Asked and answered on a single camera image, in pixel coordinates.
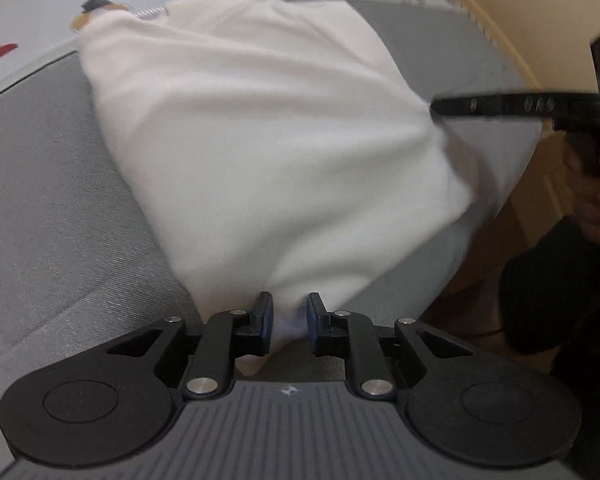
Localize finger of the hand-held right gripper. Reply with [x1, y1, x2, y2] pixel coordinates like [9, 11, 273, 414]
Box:
[429, 91, 558, 122]

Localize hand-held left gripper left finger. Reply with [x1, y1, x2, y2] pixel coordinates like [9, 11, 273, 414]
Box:
[105, 291, 274, 401]

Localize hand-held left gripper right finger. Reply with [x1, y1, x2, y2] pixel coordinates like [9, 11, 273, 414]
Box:
[306, 292, 473, 401]

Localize white long-sleeved shirt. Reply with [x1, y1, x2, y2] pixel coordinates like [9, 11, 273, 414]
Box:
[75, 0, 481, 378]

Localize person's black clothing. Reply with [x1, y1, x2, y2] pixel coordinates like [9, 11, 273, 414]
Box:
[499, 216, 600, 480]

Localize printed grey bed sheet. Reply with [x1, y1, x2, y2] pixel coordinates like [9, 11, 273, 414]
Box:
[0, 0, 541, 466]

